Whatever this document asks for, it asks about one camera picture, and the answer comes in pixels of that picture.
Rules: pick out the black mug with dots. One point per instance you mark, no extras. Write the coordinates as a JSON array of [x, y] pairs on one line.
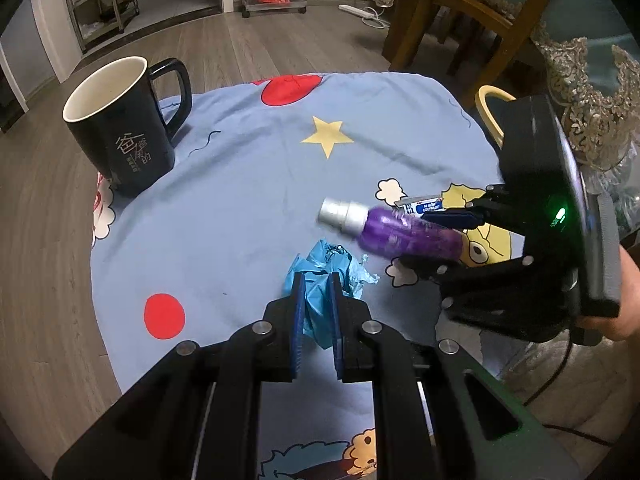
[[125, 150]]

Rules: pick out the white power strip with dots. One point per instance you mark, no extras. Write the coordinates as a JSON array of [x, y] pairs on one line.
[[352, 10]]

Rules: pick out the small toothpaste tube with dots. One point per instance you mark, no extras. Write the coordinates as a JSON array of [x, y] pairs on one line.
[[425, 206]]

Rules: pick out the blue lace tablecloth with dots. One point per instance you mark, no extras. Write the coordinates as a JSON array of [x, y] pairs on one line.
[[590, 110]]

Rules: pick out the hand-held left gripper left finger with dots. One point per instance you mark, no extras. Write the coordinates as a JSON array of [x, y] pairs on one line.
[[298, 327]]

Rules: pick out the purple plastic bottle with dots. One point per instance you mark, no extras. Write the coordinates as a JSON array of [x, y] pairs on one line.
[[400, 232]]

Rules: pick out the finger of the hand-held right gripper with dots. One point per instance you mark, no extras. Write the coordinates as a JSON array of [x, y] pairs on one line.
[[470, 215], [490, 285]]

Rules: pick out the blue bin with yellow rim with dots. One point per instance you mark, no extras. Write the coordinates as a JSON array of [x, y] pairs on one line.
[[487, 115]]

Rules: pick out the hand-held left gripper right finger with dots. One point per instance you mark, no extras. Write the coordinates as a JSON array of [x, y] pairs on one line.
[[336, 332]]

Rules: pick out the person's right hand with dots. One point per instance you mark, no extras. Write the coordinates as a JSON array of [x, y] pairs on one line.
[[631, 310]]

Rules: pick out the red plate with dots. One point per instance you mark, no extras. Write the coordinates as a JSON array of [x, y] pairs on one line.
[[274, 0]]

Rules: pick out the blue cartoon printed blanket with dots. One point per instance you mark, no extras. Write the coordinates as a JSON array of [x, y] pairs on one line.
[[240, 220]]

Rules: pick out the blue glove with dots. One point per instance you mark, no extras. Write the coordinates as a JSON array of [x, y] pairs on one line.
[[317, 305]]

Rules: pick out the wooden chair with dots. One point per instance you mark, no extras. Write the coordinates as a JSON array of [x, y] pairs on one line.
[[515, 25]]

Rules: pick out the metal shelf rack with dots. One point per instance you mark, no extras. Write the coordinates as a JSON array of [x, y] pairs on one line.
[[75, 20]]

